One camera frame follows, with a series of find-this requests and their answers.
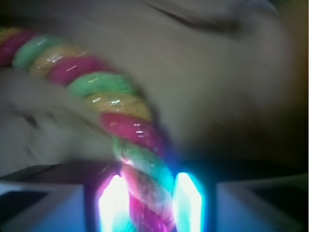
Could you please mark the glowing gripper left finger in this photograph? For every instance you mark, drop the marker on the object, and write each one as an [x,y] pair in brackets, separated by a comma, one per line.
[64,199]

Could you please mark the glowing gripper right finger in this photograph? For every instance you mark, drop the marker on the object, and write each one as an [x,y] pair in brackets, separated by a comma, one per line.
[279,204]

